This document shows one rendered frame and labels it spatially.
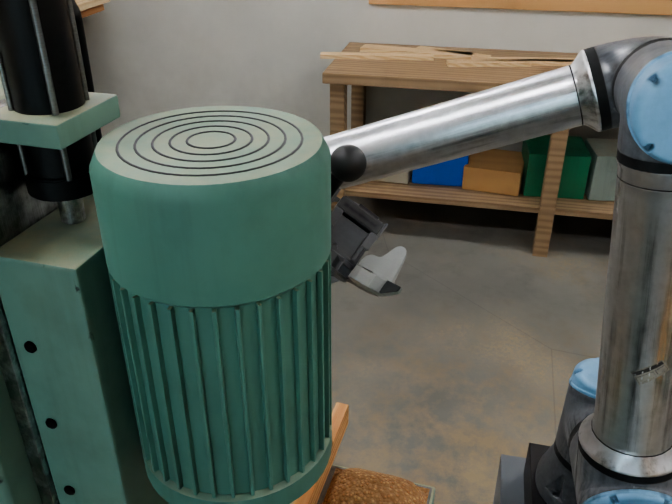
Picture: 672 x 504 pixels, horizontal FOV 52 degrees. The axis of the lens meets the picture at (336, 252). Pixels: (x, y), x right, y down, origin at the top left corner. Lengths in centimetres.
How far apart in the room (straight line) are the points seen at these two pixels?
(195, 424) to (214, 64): 364
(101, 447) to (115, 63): 383
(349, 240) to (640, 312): 40
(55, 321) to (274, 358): 18
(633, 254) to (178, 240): 63
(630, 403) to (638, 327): 12
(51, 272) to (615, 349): 74
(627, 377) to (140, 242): 73
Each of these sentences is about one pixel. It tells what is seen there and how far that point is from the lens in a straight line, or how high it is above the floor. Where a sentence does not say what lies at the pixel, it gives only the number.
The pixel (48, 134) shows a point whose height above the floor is 151.
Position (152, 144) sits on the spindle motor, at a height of 151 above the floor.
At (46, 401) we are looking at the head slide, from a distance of 66.
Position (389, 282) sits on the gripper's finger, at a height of 131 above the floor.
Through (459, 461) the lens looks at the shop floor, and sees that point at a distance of 235.
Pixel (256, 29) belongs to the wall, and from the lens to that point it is 399.
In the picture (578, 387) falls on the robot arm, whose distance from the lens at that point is 128.
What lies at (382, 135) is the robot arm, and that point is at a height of 133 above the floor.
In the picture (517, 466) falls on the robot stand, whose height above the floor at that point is 55.
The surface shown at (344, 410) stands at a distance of 110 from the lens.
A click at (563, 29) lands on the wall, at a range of 379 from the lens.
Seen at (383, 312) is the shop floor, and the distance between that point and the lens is 297.
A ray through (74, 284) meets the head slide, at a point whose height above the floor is 141.
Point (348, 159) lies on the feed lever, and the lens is 63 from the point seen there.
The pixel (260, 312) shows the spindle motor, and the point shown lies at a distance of 49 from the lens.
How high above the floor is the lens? 168
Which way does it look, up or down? 29 degrees down
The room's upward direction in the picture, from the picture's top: straight up
